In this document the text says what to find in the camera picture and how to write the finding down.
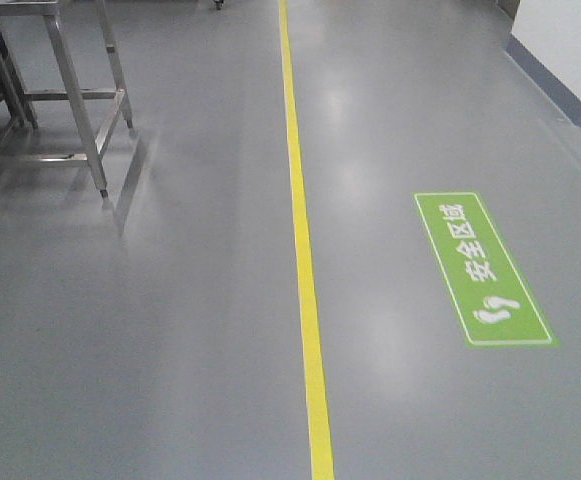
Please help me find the stainless steel table frame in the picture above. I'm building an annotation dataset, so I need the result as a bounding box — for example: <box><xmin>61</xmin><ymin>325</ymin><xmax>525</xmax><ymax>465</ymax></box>
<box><xmin>0</xmin><ymin>1</ymin><xmax>133</xmax><ymax>199</ymax></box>

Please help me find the green floor safety sign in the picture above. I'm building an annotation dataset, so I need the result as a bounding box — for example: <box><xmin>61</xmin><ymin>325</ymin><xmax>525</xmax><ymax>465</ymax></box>
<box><xmin>414</xmin><ymin>192</ymin><xmax>559</xmax><ymax>348</ymax></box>

